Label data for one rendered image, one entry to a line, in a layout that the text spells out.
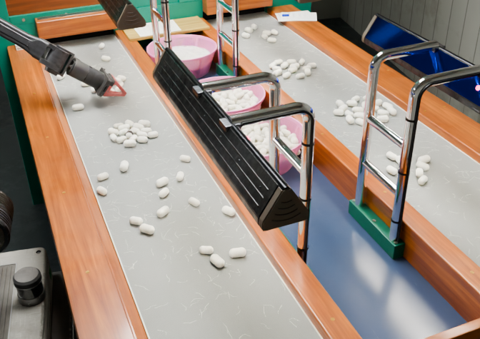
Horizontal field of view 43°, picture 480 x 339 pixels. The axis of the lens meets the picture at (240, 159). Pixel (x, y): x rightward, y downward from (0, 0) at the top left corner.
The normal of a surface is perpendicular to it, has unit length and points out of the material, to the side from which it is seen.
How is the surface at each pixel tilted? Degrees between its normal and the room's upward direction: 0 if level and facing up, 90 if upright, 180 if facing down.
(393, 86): 0
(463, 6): 90
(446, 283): 90
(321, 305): 0
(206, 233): 0
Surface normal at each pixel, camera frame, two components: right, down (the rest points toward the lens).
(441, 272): -0.92, 0.22
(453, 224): -0.01, -0.85
